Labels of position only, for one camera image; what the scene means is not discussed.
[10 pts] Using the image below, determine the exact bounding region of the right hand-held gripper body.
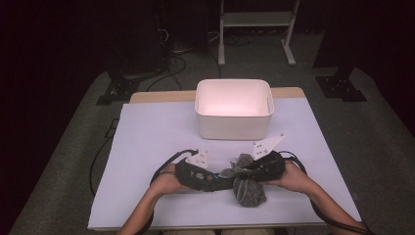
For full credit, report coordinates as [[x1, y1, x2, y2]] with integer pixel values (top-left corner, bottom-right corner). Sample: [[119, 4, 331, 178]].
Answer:
[[248, 132, 288, 183]]

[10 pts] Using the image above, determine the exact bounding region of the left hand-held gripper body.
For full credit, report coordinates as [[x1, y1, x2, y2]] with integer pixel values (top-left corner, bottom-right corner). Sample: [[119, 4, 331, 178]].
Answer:
[[174, 149, 213, 192]]

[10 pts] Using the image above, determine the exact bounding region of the grey cloth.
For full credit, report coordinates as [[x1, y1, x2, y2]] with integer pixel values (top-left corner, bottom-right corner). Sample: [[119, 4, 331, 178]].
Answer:
[[218, 153, 268, 209]]

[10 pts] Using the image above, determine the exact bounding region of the person's left hand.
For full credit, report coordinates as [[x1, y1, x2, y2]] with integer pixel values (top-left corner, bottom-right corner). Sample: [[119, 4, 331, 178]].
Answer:
[[150, 164, 188, 198]]

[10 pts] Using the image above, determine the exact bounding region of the person's right hand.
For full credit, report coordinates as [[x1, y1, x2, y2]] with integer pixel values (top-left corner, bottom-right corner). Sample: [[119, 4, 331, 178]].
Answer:
[[263, 161, 315, 196]]

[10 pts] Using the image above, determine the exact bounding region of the white table cover sheet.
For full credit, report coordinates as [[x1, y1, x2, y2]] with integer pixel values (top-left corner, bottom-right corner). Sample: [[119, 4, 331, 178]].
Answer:
[[87, 97, 362, 231]]

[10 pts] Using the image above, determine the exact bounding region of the white plastic storage bin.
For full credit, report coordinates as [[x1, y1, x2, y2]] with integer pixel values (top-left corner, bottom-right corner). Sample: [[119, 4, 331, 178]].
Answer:
[[194, 77, 275, 142]]

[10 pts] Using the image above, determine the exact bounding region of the black stand base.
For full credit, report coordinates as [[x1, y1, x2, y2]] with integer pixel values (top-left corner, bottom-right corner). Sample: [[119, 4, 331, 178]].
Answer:
[[95, 70, 142, 107], [315, 66, 368, 103]]

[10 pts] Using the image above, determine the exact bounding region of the white metal stand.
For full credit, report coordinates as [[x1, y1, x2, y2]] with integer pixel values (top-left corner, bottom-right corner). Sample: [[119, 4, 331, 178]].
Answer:
[[217, 0, 302, 68]]

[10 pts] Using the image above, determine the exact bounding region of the left hand-held gripper black cable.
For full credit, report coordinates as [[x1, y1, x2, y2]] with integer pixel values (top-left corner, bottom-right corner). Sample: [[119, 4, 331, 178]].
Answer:
[[138, 148, 200, 235]]

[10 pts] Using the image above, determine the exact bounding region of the hand-held gripper black cable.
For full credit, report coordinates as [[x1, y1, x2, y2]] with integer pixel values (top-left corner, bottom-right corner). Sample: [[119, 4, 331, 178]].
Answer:
[[138, 148, 200, 235], [278, 150, 376, 235]]

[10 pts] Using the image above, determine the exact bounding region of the right hand-held gripper black cable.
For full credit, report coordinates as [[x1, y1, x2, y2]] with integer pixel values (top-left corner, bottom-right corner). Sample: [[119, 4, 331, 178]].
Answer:
[[278, 150, 376, 235]]

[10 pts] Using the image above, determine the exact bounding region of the thin black floor cable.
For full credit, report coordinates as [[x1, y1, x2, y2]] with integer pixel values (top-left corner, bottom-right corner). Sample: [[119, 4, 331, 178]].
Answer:
[[89, 136, 114, 198]]

